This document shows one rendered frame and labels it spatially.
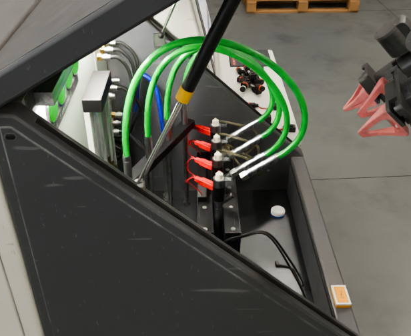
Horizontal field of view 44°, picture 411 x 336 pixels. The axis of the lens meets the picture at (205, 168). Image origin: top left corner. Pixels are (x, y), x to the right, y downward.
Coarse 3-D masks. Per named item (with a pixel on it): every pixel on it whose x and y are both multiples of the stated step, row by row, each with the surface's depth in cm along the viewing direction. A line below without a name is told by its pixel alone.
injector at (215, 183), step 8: (216, 184) 114; (224, 184) 114; (216, 192) 115; (224, 192) 116; (216, 200) 116; (224, 200) 117; (216, 208) 118; (216, 216) 120; (216, 224) 121; (216, 232) 122
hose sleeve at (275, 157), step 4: (272, 156) 111; (276, 156) 110; (264, 160) 112; (268, 160) 111; (272, 160) 111; (276, 160) 111; (256, 164) 113; (260, 164) 112; (264, 164) 111; (268, 164) 111; (272, 164) 111; (252, 168) 112; (256, 168) 112; (260, 168) 112; (264, 168) 112; (248, 172) 113; (252, 172) 112; (256, 172) 112; (248, 176) 113
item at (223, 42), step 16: (160, 48) 97; (240, 48) 96; (144, 64) 98; (272, 64) 98; (288, 80) 100; (128, 96) 102; (128, 112) 104; (304, 112) 104; (128, 128) 106; (304, 128) 106; (128, 144) 108; (128, 160) 110
